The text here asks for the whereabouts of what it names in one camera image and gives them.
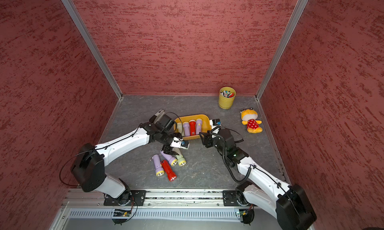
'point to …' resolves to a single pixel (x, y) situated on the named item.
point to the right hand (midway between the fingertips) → (203, 135)
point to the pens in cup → (227, 94)
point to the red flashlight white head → (192, 127)
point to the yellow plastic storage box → (206, 125)
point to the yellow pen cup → (226, 97)
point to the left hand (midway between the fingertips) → (178, 146)
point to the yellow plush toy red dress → (249, 117)
